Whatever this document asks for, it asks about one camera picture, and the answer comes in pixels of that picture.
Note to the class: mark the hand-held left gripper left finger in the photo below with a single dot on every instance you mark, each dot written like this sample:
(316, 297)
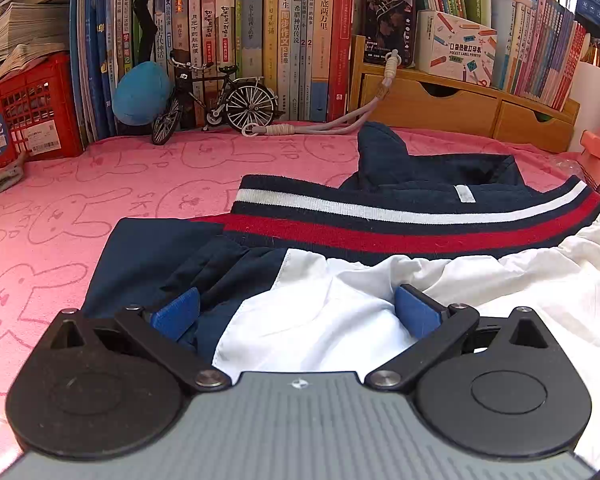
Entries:
(176, 312)

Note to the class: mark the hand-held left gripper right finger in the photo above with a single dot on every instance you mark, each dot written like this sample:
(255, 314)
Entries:
(417, 310)

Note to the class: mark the white and navy jacket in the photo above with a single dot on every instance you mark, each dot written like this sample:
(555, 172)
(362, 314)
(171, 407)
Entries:
(405, 210)

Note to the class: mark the wooden drawer organiser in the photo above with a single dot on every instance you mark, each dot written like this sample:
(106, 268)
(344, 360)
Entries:
(430, 105)

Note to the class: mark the clear plastic wrapper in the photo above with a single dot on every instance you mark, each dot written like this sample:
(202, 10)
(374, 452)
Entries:
(567, 165)

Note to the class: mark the grey knitted sock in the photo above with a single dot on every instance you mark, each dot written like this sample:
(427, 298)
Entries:
(5, 177)

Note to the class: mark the toy bicycle model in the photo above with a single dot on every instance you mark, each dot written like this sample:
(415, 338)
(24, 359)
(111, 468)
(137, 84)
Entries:
(250, 107)

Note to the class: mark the blue plush ball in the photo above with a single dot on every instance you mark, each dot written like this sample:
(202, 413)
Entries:
(140, 92)

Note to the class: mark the white printer box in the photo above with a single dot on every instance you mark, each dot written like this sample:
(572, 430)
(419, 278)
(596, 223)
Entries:
(455, 50)

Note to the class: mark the red plastic crate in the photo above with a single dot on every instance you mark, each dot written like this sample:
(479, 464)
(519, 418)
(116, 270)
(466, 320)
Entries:
(55, 72)

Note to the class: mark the row of thin workbooks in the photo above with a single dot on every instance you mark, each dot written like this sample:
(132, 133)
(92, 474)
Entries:
(530, 45)

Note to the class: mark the row of tall storybooks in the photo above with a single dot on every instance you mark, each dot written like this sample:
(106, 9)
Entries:
(290, 35)

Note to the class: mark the black smartphone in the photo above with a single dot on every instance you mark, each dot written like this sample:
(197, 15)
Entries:
(389, 10)

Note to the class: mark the stack of paper booklets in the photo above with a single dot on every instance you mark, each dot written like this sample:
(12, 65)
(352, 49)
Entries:
(25, 25)

